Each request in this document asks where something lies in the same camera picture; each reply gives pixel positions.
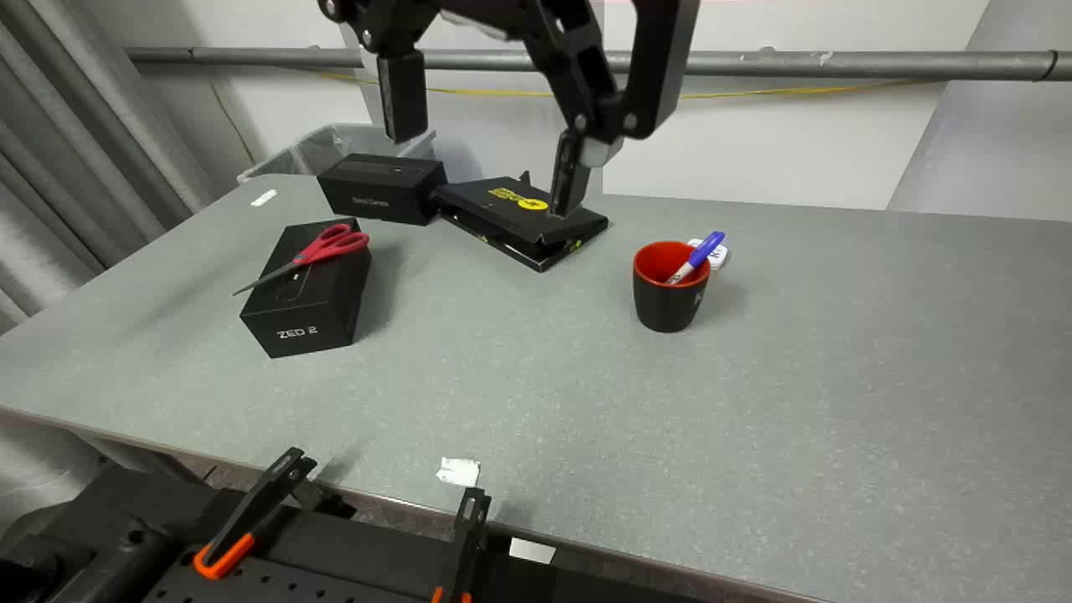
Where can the orange black clamp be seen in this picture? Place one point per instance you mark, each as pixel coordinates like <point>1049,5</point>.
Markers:
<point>240,534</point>
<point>464,549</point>

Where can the orange black clamp right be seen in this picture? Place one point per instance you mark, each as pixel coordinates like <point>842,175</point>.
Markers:
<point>464,549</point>

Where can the black mug red inside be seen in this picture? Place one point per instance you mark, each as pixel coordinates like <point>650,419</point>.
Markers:
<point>662,302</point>

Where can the black camera box rear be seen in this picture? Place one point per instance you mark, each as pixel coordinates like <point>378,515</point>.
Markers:
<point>393,189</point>

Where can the black flat stapler device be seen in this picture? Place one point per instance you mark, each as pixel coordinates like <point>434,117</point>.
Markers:
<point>516,218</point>

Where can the red handled scissors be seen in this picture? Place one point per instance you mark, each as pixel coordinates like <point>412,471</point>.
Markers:
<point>325,245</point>

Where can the black camera box front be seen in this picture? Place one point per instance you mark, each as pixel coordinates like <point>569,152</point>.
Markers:
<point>307,309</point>

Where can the orange black clamp left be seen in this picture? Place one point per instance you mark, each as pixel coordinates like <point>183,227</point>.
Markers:
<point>240,534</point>

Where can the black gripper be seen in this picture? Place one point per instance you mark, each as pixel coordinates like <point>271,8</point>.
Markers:
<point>576,156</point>

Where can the white tape piece corner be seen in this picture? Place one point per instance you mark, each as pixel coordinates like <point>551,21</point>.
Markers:
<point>261,200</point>

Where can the white tape piece edge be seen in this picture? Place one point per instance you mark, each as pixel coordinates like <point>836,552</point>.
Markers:
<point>458,471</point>

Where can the blue pen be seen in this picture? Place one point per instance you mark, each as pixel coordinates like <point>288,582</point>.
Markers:
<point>698,256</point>

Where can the black camera box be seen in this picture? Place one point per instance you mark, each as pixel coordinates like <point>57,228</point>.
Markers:
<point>307,309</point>
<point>393,189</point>

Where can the grey horizontal metal pipe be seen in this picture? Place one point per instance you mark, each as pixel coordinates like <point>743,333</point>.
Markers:
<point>825,64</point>

